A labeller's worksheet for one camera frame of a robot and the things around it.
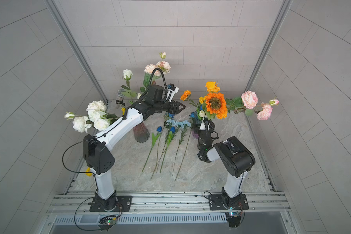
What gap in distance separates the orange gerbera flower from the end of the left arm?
0.16 m

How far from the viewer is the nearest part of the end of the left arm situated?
68 cm

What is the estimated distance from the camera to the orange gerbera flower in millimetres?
620
